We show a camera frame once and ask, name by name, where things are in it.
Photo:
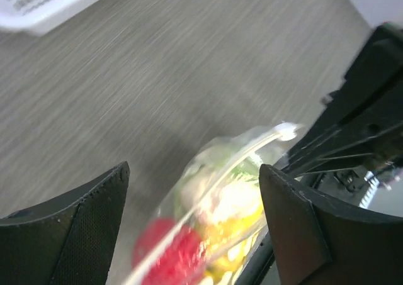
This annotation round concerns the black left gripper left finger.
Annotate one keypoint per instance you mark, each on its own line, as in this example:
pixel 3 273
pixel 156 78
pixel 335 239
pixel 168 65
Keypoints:
pixel 69 239

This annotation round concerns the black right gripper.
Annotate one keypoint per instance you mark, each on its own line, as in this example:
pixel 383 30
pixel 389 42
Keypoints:
pixel 364 116

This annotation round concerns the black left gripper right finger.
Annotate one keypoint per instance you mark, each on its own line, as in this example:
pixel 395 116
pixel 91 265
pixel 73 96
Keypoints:
pixel 318 239

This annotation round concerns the clear zip top bag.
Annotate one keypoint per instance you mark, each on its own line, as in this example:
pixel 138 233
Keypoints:
pixel 251 149

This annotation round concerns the red fake pomegranate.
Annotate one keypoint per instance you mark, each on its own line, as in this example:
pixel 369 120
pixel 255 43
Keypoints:
pixel 183 260

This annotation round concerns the white fake cauliflower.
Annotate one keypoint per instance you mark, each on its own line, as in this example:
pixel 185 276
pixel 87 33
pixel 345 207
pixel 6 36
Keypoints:
pixel 236 196

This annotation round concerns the yellow fake lemon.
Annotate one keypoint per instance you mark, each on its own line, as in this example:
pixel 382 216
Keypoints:
pixel 219 235

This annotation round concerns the yellow fake bananas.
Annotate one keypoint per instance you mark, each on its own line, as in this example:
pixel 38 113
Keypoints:
pixel 228 268

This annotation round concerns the white perforated plastic basket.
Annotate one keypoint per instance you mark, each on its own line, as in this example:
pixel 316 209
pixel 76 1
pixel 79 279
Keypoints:
pixel 38 17

